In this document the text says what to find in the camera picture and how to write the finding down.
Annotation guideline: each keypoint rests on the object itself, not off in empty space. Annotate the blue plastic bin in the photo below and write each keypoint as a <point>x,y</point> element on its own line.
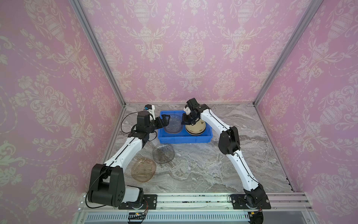
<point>184,137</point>

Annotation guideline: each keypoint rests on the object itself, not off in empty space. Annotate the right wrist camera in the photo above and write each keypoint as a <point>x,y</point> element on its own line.
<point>187,110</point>

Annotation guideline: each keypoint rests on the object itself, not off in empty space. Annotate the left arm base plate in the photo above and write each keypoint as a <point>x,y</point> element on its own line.
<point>147,201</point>

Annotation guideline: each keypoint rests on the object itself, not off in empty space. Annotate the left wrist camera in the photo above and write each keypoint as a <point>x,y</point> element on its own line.
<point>151,109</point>

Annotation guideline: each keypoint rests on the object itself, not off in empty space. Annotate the orange round plate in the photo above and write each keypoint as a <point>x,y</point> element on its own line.
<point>196,134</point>

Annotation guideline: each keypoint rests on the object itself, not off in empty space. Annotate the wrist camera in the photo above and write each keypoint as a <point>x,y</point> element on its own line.
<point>151,109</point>
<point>187,110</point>

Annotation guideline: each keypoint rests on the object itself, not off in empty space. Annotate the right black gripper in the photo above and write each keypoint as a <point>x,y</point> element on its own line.
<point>184,120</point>

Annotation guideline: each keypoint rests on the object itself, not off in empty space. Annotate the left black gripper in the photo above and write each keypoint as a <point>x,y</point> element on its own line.
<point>165,122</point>

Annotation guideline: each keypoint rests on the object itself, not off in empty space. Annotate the aluminium front rail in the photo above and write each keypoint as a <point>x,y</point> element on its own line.
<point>203,208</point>

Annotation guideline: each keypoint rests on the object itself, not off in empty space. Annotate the cream plate with flowers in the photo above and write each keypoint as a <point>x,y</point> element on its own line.
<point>200,126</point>

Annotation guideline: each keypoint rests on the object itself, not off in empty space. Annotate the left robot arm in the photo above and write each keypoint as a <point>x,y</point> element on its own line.
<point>107,182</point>

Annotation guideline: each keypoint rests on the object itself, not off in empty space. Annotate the brown glass plate lower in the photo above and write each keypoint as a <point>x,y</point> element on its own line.
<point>143,170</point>

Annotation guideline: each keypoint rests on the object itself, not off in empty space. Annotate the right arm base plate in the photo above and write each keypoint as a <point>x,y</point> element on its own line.
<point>242,202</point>

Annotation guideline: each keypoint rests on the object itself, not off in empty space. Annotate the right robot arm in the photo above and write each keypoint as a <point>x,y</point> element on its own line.
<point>229,145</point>

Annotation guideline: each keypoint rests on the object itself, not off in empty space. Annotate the grey glass plate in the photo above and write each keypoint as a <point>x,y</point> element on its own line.
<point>175,124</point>
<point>163,154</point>

